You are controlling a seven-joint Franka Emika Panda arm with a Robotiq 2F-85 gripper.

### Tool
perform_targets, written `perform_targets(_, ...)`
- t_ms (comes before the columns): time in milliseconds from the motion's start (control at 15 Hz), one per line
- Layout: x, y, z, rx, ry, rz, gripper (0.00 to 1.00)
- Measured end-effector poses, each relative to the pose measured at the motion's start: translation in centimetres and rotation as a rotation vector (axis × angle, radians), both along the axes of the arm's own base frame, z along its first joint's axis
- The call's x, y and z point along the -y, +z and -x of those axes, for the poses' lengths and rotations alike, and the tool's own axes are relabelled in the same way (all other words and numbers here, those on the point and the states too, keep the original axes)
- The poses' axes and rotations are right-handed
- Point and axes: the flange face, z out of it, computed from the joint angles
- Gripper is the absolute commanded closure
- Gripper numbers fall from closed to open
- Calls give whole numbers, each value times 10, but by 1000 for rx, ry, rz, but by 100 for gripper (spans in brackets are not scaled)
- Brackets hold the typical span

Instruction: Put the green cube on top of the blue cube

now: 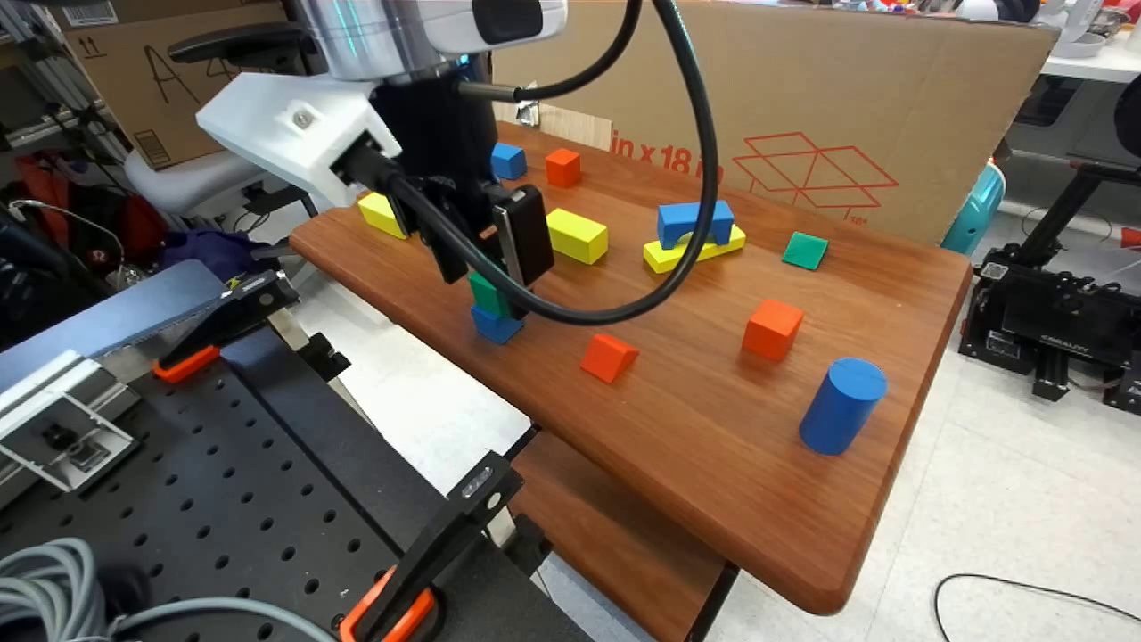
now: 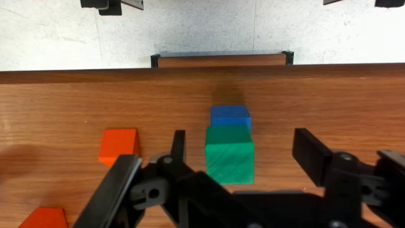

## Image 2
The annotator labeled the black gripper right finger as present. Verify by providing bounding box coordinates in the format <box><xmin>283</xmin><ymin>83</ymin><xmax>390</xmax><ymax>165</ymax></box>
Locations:
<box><xmin>292</xmin><ymin>127</ymin><xmax>405</xmax><ymax>228</ymax></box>

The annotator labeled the wooden lower shelf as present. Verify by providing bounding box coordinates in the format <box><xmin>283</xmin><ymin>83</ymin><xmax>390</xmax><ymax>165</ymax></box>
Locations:
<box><xmin>149</xmin><ymin>50</ymin><xmax>294</xmax><ymax>70</ymax></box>

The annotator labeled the green wooden cube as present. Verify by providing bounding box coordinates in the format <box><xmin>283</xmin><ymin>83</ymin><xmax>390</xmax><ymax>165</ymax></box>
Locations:
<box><xmin>203</xmin><ymin>125</ymin><xmax>255</xmax><ymax>187</ymax></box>

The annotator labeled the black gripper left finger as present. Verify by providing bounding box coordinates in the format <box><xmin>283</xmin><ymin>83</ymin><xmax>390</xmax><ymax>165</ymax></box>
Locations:
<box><xmin>73</xmin><ymin>130</ymin><xmax>231</xmax><ymax>228</ymax></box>

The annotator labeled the orange wooden cube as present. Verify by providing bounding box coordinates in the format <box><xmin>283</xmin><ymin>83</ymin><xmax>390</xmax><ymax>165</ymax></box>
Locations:
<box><xmin>17</xmin><ymin>206</ymin><xmax>69</xmax><ymax>228</ymax></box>

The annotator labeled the orange wooden wedge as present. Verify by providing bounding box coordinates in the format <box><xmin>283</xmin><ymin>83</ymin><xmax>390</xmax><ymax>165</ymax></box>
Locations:
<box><xmin>97</xmin><ymin>129</ymin><xmax>141</xmax><ymax>168</ymax></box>

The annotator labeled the blue wooden cube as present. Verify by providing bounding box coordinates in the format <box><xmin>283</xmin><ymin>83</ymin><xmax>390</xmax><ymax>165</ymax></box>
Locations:
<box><xmin>208</xmin><ymin>104</ymin><xmax>253</xmax><ymax>132</ymax></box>

